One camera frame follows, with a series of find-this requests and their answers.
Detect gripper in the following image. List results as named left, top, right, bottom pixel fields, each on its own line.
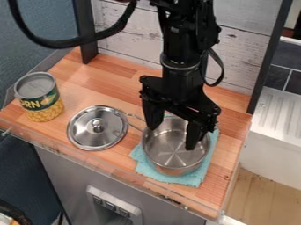
left=138, top=66, right=223, bottom=151

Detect can of corn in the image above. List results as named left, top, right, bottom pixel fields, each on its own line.
left=12, top=71, right=65, bottom=123

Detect silver pot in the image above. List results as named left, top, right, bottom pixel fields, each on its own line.
left=123, top=112, right=213, bottom=178

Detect light blue cloth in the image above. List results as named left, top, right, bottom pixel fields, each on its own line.
left=128, top=114, right=222, bottom=189

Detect silver pot lid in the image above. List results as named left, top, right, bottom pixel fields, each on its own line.
left=65, top=105, right=131, bottom=152

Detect white cabinet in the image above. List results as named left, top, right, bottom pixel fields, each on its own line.
left=237, top=35, right=301, bottom=192

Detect black cable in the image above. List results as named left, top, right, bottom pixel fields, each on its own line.
left=5, top=0, right=139, bottom=50

